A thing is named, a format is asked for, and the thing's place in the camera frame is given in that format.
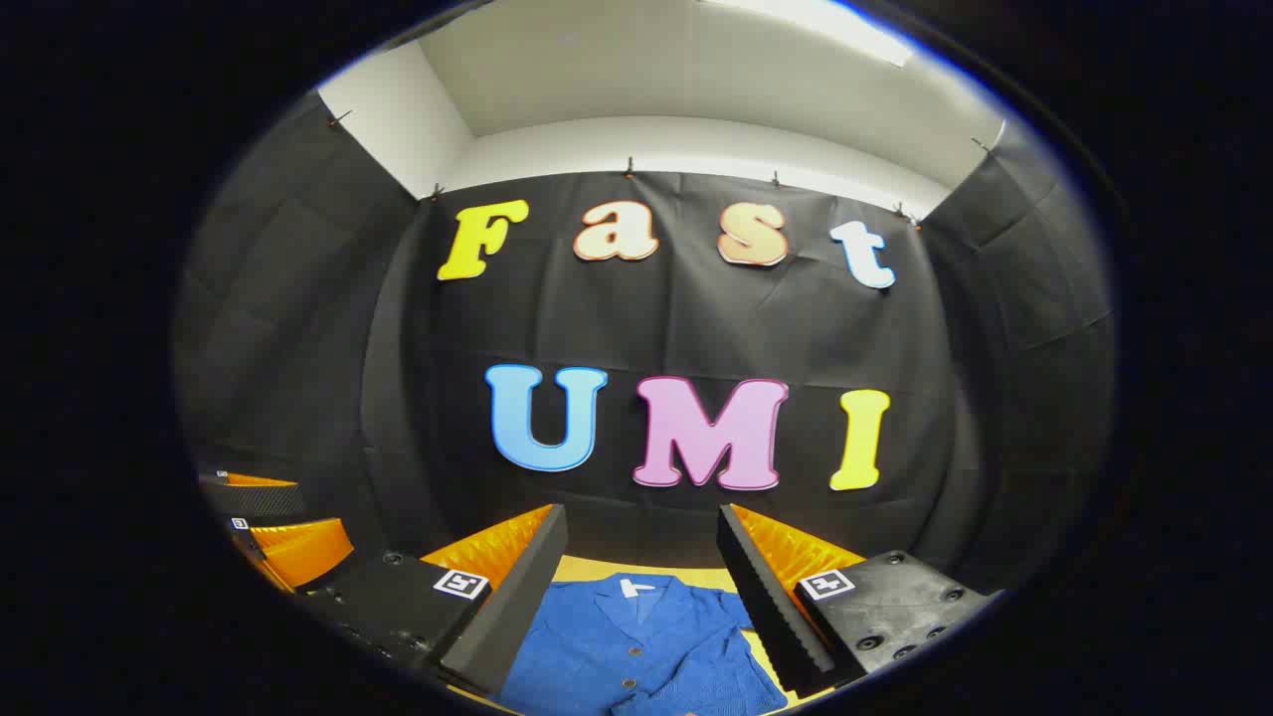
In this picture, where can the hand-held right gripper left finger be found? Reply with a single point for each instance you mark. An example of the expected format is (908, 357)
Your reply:
(517, 597)

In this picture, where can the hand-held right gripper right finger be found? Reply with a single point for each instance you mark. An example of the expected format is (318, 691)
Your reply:
(766, 607)

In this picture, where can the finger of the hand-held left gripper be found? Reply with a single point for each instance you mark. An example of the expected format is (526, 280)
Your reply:
(303, 552)
(259, 499)

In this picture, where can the blue jacket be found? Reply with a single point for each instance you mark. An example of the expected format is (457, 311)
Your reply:
(617, 641)

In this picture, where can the row of black cloth clips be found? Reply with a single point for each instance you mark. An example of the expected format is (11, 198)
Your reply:
(629, 167)

